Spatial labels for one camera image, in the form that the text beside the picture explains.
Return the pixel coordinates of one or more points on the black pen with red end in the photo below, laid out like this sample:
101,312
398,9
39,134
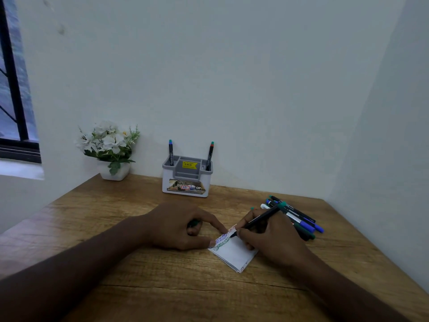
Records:
210,155

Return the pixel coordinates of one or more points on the black marker with blue cap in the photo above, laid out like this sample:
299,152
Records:
311,224

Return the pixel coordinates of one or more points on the person's right thumb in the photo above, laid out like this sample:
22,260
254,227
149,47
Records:
249,236

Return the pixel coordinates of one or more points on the person's left middle finger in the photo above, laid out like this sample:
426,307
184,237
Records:
194,230

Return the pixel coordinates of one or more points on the person's left forearm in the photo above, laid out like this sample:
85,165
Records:
73,274

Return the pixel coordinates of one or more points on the white artificial flowers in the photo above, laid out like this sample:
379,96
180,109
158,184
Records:
109,142

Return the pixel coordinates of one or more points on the person's right middle finger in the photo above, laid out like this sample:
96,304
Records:
249,246

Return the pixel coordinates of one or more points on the grey and white pen holder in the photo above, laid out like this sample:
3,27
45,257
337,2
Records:
187,184

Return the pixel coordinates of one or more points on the black marker with green end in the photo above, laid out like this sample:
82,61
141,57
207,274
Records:
264,216

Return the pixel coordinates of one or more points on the person's left hand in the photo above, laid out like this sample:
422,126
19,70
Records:
171,224

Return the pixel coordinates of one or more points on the white paper notepad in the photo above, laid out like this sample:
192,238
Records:
234,253

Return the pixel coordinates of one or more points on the white flower pot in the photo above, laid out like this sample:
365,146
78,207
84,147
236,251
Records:
115,172

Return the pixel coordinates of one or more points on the person's right forearm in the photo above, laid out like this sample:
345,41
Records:
342,295

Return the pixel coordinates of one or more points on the person's left thumb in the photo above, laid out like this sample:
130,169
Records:
202,244

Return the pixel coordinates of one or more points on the black marker with green cap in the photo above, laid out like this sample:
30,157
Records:
305,234

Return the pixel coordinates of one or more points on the white marker with blue cap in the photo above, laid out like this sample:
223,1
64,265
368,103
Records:
296,219

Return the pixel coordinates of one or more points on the green marker cap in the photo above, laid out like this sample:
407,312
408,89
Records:
194,223

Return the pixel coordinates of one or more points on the person's right hand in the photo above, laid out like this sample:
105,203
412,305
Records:
278,241

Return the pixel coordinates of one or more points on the black pen with teal end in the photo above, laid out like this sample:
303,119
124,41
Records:
171,152

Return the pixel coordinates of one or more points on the black window frame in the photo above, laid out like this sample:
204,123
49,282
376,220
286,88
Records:
15,97

